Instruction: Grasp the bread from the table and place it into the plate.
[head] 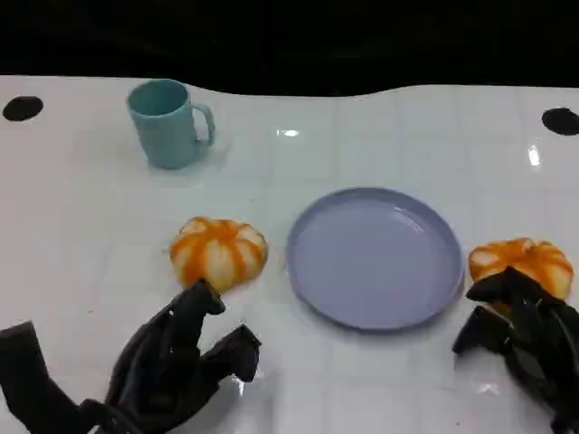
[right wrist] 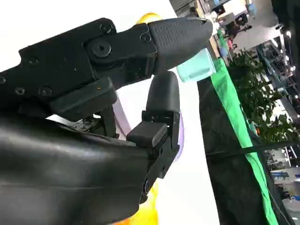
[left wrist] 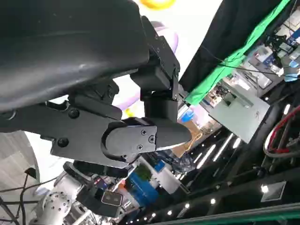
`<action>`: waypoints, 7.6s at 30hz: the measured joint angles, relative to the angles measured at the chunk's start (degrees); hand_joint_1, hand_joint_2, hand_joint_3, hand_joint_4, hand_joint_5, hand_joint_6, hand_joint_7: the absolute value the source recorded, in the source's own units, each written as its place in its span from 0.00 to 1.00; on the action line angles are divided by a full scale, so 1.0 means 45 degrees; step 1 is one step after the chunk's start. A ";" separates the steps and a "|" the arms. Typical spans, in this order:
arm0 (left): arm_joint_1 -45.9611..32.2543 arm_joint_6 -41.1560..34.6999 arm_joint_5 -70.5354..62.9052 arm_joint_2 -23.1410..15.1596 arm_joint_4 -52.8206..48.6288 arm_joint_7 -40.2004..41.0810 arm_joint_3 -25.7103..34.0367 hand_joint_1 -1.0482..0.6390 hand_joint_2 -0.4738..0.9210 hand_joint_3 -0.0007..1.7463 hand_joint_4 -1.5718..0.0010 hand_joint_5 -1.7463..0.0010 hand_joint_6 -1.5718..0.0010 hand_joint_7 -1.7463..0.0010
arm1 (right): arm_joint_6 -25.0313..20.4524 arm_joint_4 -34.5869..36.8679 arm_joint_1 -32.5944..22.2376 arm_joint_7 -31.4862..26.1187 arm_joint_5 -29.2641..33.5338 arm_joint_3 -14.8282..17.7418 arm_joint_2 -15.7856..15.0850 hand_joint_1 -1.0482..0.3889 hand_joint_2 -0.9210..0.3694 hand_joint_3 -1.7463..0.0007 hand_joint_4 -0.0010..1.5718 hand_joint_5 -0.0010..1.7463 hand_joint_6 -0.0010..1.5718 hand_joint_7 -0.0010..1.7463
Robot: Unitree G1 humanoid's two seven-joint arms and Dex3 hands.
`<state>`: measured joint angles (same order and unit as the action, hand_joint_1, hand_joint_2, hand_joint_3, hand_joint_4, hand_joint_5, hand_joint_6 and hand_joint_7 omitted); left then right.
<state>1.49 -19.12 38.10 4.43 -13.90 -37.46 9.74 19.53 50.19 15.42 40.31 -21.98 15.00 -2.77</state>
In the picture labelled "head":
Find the lilac plate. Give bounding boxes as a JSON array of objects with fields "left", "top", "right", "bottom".
[{"left": 285, "top": 187, "right": 466, "bottom": 332}]

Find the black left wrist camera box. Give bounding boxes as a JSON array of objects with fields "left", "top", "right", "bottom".
[{"left": 0, "top": 320, "right": 85, "bottom": 434}]

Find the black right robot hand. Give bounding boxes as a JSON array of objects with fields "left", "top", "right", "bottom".
[{"left": 451, "top": 266, "right": 579, "bottom": 434}]

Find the pale green mug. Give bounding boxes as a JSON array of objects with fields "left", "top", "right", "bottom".
[{"left": 126, "top": 79, "right": 216, "bottom": 171}]

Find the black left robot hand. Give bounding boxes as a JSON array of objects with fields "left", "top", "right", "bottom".
[{"left": 106, "top": 278, "right": 262, "bottom": 434}]

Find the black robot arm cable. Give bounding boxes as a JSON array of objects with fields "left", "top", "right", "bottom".
[{"left": 77, "top": 398, "right": 139, "bottom": 434}]

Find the orange and white toy bread roll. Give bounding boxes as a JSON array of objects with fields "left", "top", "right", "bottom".
[
  {"left": 169, "top": 216, "right": 269, "bottom": 293},
  {"left": 468, "top": 237, "right": 574, "bottom": 302}
]

